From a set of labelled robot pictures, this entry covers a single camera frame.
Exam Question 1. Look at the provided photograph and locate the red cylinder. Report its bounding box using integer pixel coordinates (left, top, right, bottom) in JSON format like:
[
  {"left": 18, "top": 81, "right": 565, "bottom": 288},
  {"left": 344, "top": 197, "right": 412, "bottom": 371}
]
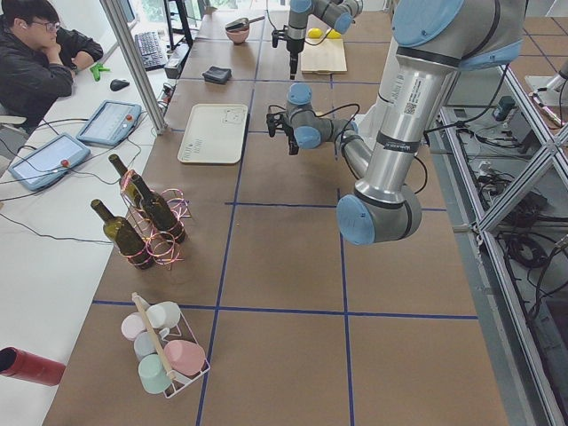
[{"left": 1, "top": 347, "right": 66, "bottom": 386}]

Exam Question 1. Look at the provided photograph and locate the wooden cutting board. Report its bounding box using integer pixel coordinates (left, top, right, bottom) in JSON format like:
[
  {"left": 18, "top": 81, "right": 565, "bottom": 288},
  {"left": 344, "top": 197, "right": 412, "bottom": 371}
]
[{"left": 300, "top": 39, "right": 347, "bottom": 75}]

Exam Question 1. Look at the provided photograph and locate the pink bowl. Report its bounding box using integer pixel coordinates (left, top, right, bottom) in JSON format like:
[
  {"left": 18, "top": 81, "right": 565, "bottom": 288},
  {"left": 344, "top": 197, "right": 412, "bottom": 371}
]
[{"left": 225, "top": 28, "right": 249, "bottom": 44}]

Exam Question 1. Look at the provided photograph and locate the copper wire bottle rack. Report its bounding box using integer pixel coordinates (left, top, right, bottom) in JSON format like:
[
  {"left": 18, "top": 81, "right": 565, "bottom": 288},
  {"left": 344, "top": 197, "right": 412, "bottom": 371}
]
[{"left": 120, "top": 170, "right": 187, "bottom": 269}]

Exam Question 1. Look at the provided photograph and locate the green clamp tool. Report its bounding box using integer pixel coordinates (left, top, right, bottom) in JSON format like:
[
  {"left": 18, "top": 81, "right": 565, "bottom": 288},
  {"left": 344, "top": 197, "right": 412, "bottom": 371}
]
[{"left": 90, "top": 63, "right": 110, "bottom": 82}]

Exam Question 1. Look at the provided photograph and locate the pale pink cup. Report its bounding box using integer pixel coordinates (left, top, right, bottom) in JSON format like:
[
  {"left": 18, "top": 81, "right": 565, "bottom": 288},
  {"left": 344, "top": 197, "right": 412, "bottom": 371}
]
[{"left": 121, "top": 312, "right": 146, "bottom": 342}]

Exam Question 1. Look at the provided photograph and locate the grey cup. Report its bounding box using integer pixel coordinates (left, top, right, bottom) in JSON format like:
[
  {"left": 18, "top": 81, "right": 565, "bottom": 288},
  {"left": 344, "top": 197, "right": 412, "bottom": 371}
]
[{"left": 133, "top": 331, "right": 156, "bottom": 361}]

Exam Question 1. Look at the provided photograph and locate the yellow lemon half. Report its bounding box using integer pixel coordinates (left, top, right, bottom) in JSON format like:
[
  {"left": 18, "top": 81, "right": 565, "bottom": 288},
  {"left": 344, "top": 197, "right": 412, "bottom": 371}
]
[{"left": 327, "top": 29, "right": 342, "bottom": 40}]

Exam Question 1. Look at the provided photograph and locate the salmon pink cup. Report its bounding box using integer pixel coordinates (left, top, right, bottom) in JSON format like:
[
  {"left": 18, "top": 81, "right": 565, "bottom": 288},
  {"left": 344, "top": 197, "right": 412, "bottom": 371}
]
[{"left": 164, "top": 340, "right": 206, "bottom": 376}]

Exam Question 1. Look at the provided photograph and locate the near teach pendant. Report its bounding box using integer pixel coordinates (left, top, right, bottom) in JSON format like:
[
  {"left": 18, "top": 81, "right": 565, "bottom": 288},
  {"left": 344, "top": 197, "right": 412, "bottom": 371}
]
[{"left": 8, "top": 133, "right": 91, "bottom": 191}]

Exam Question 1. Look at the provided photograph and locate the metal scoop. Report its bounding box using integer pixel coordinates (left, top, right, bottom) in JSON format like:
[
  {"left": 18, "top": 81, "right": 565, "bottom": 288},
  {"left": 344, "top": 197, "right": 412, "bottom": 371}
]
[{"left": 225, "top": 16, "right": 264, "bottom": 32}]

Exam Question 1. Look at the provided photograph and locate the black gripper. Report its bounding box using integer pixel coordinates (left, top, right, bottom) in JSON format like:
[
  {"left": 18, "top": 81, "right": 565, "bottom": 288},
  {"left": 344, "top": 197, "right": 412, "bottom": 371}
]
[
  {"left": 287, "top": 38, "right": 304, "bottom": 80},
  {"left": 286, "top": 130, "right": 298, "bottom": 155}
]

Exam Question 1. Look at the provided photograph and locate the white cup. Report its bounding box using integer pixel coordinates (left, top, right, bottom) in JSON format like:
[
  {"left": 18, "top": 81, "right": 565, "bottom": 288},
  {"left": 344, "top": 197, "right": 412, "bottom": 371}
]
[{"left": 146, "top": 301, "right": 181, "bottom": 329}]

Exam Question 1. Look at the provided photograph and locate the grey folded cloth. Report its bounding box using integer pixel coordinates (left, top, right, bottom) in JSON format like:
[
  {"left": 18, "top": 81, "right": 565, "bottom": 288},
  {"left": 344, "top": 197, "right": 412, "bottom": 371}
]
[{"left": 202, "top": 66, "right": 232, "bottom": 84}]

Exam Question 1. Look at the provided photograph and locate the mint green cup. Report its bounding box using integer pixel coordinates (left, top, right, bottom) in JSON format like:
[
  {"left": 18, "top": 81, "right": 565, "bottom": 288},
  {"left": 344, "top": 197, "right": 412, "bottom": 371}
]
[{"left": 138, "top": 353, "right": 172, "bottom": 394}]

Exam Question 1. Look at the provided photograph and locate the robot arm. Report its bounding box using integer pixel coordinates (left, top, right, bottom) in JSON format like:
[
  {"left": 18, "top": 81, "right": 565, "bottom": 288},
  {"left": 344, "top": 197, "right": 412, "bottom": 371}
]
[
  {"left": 283, "top": 1, "right": 526, "bottom": 245},
  {"left": 283, "top": 0, "right": 363, "bottom": 81}
]

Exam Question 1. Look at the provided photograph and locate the seated person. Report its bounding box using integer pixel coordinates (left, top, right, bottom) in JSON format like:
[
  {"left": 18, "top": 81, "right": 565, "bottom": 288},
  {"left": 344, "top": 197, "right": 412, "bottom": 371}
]
[{"left": 1, "top": 1, "right": 104, "bottom": 133}]

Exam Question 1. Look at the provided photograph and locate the teach pendant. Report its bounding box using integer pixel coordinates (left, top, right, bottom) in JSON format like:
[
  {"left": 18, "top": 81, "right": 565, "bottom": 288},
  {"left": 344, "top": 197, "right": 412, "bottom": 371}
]
[
  {"left": 8, "top": 133, "right": 91, "bottom": 191},
  {"left": 76, "top": 99, "right": 142, "bottom": 146}
]

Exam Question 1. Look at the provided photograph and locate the cream bear tray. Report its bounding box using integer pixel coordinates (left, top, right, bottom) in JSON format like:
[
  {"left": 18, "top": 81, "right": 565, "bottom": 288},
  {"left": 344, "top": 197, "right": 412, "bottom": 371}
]
[{"left": 177, "top": 103, "right": 249, "bottom": 164}]

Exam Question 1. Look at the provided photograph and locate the dark wine bottle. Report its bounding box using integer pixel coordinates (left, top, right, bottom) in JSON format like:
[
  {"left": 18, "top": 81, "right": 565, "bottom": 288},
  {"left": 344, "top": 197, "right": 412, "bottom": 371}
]
[
  {"left": 91, "top": 199, "right": 154, "bottom": 270},
  {"left": 108, "top": 154, "right": 186, "bottom": 243}
]

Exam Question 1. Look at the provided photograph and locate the aluminium frame post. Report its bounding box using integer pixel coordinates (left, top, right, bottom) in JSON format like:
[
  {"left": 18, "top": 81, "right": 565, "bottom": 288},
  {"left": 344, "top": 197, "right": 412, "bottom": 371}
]
[{"left": 99, "top": 0, "right": 168, "bottom": 135}]

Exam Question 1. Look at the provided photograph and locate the far teach pendant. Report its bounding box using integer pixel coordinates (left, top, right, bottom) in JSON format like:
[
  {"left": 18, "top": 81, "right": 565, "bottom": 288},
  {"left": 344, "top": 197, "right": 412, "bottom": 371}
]
[{"left": 76, "top": 99, "right": 142, "bottom": 146}]

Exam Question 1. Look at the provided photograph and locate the black keyboard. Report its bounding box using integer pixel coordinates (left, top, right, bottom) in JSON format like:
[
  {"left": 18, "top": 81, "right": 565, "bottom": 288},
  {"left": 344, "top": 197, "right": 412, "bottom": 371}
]
[{"left": 134, "top": 31, "right": 168, "bottom": 71}]

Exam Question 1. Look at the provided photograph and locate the white wire cup rack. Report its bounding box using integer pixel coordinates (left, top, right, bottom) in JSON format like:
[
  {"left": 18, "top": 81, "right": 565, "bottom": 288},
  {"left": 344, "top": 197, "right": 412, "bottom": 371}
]
[{"left": 121, "top": 293, "right": 210, "bottom": 398}]

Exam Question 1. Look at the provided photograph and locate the black computer mouse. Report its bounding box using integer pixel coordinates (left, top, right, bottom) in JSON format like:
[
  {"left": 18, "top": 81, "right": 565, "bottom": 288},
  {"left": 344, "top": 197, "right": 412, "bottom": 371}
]
[{"left": 109, "top": 79, "right": 130, "bottom": 92}]

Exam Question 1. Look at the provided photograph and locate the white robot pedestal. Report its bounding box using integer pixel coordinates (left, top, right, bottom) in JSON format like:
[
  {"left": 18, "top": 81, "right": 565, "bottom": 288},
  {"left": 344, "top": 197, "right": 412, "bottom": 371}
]
[{"left": 355, "top": 90, "right": 394, "bottom": 140}]

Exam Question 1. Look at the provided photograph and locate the yellow lemon whole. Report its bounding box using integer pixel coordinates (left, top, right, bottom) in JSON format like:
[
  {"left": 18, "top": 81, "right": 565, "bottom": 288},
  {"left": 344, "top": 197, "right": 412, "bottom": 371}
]
[{"left": 307, "top": 28, "right": 323, "bottom": 40}]

